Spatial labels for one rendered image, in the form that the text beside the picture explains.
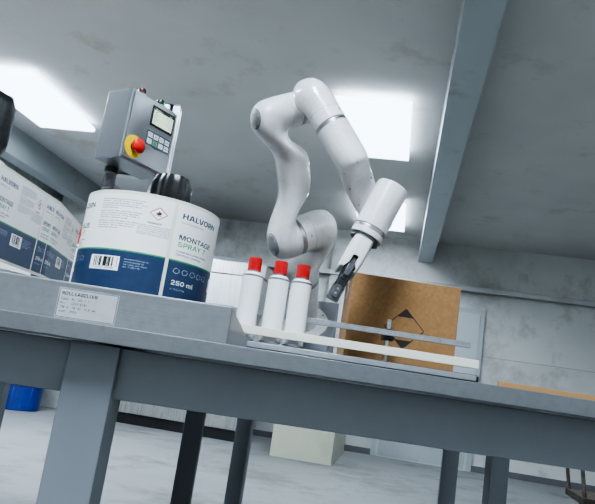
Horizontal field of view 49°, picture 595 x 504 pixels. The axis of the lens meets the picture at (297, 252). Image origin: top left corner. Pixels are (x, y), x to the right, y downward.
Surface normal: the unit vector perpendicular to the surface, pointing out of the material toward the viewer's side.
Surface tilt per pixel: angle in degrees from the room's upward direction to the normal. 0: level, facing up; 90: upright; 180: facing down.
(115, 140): 90
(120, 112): 90
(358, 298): 90
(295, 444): 90
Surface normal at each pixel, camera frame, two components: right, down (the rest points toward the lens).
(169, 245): 0.46, -0.11
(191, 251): 0.76, -0.01
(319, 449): -0.14, -0.22
